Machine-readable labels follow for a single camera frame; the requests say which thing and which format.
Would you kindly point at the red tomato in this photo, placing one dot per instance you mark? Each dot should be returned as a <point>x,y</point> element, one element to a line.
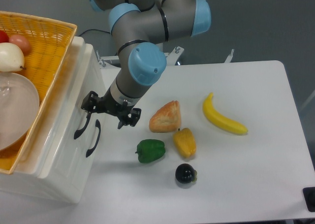
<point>3,37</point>

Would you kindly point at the black corner device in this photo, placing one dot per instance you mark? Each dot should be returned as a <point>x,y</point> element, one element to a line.
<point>309,196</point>

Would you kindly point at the pink peach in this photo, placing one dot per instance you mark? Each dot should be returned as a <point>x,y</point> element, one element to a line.
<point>22,42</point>

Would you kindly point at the metal base bracket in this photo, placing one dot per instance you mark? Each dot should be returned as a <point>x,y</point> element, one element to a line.
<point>173,58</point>

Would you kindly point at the dark purple eggplant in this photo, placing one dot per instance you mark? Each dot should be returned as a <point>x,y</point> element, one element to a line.
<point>185,174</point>

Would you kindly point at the yellow woven basket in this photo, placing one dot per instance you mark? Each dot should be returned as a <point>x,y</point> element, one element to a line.
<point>50,40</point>

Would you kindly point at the white drawer cabinet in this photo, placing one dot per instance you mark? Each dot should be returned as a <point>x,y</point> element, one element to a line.
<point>25,179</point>

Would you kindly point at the green bell pepper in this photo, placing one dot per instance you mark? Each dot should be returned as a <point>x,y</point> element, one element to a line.
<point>150,150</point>

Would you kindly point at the yellow banana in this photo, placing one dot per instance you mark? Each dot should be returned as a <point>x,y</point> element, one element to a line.
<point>221,121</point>

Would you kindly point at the pink plate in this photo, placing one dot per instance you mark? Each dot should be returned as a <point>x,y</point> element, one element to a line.
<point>19,105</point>

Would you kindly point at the yellow bell pepper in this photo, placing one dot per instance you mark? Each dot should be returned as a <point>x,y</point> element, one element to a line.
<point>184,142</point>

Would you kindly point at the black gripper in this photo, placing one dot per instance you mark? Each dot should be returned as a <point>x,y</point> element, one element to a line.
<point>127,115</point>

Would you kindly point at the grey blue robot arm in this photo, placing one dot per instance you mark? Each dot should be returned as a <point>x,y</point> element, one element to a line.
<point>138,27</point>

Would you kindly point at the black top drawer handle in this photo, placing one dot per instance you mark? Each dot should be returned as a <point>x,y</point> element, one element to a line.
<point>86,105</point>

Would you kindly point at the toy bread croissant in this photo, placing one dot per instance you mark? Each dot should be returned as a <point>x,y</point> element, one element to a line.
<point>166,119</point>

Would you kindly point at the white pear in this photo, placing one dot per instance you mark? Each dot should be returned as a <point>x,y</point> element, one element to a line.
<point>11,58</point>

